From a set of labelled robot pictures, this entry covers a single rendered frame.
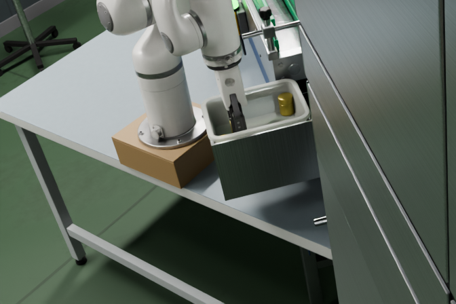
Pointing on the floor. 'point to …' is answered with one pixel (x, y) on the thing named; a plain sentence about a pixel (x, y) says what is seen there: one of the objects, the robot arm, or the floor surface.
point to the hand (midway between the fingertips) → (237, 119)
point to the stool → (28, 24)
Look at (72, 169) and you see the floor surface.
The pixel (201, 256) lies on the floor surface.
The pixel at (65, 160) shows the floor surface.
